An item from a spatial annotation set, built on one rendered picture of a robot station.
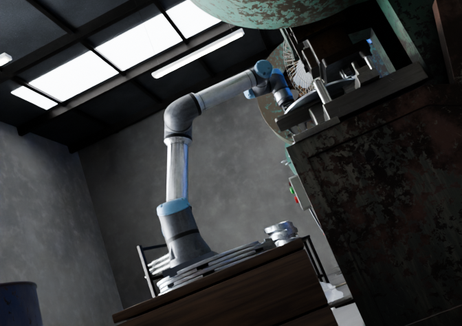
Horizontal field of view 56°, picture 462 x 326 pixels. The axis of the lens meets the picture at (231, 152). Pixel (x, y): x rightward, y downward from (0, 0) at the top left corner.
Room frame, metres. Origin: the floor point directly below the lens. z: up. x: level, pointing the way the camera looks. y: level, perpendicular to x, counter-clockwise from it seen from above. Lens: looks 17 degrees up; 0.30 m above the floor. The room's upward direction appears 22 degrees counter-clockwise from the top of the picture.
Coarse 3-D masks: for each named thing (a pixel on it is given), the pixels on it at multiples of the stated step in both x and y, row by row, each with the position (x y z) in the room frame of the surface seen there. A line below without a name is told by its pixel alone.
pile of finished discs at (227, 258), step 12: (264, 240) 0.99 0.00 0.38; (228, 252) 0.92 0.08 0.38; (240, 252) 0.93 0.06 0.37; (252, 252) 0.94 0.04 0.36; (204, 264) 0.92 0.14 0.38; (216, 264) 0.91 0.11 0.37; (228, 264) 0.92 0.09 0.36; (168, 276) 0.94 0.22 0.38; (180, 276) 0.93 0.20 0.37; (192, 276) 0.92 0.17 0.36; (168, 288) 0.95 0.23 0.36
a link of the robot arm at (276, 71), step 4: (276, 68) 1.78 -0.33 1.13; (272, 72) 1.77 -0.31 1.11; (276, 72) 1.77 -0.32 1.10; (280, 72) 1.79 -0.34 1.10; (272, 76) 1.77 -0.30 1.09; (276, 76) 1.77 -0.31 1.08; (280, 76) 1.78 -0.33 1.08; (272, 80) 1.77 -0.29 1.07; (276, 80) 1.77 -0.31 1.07; (280, 80) 1.77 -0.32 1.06; (284, 80) 1.78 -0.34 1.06; (272, 84) 1.77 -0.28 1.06; (276, 84) 1.77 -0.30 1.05; (280, 84) 1.77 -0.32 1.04; (284, 84) 1.78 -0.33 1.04; (272, 88) 1.78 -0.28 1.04; (276, 88) 1.78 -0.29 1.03; (280, 88) 1.77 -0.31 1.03; (272, 92) 1.81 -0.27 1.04
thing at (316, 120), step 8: (336, 96) 1.40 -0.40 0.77; (312, 104) 1.38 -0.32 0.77; (320, 104) 1.40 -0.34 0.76; (288, 112) 1.40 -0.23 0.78; (296, 112) 1.39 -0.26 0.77; (304, 112) 1.43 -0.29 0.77; (312, 112) 1.41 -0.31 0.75; (320, 112) 1.40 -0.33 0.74; (280, 120) 1.41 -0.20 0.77; (288, 120) 1.44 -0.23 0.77; (296, 120) 1.48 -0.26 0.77; (304, 120) 1.52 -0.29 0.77; (320, 120) 1.40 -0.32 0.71; (280, 128) 1.49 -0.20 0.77; (288, 128) 1.53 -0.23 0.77
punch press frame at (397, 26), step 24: (360, 0) 1.29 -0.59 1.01; (384, 0) 1.23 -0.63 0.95; (408, 0) 1.20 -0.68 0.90; (432, 0) 1.19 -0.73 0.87; (360, 24) 1.51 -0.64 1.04; (384, 24) 1.49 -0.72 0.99; (408, 24) 1.21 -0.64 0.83; (432, 24) 1.20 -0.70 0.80; (384, 48) 1.50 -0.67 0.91; (408, 48) 1.27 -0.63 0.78; (432, 48) 1.20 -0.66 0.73; (432, 72) 1.21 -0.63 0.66
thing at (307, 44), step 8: (328, 32) 1.36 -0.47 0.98; (336, 32) 1.35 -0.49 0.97; (344, 32) 1.35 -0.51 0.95; (312, 40) 1.36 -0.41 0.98; (320, 40) 1.36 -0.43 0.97; (328, 40) 1.36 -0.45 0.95; (336, 40) 1.35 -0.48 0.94; (344, 40) 1.35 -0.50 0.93; (304, 48) 1.47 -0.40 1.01; (312, 48) 1.37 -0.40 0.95; (320, 48) 1.36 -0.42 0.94; (328, 48) 1.36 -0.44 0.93; (336, 48) 1.36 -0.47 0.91; (304, 56) 1.41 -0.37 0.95; (312, 56) 1.39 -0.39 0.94; (320, 56) 1.36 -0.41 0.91; (304, 64) 1.41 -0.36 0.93; (312, 64) 1.39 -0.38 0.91; (320, 64) 1.38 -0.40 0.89; (312, 72) 1.43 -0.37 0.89; (320, 72) 1.45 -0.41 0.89
